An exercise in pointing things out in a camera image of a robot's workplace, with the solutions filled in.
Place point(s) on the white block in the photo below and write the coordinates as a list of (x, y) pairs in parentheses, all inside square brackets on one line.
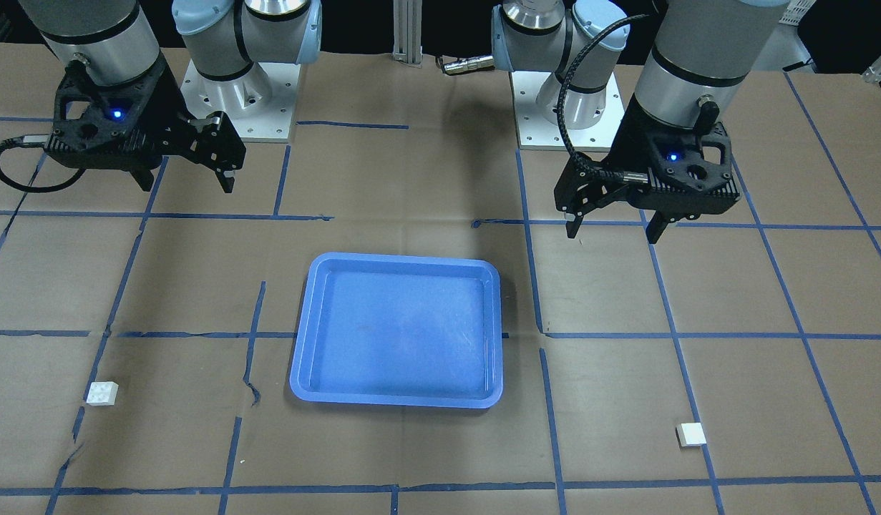
[(102, 393), (690, 435)]

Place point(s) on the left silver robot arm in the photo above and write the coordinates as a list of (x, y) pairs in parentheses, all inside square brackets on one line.
[(702, 52)]

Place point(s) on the aluminium frame post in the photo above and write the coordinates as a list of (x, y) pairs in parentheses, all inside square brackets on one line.
[(407, 46)]

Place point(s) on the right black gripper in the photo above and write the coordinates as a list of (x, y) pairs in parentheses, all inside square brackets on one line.
[(167, 100)]

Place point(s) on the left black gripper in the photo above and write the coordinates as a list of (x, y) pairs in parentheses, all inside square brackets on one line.
[(628, 141)]

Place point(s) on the blue plastic tray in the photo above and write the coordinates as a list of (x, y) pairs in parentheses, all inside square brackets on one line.
[(400, 330)]

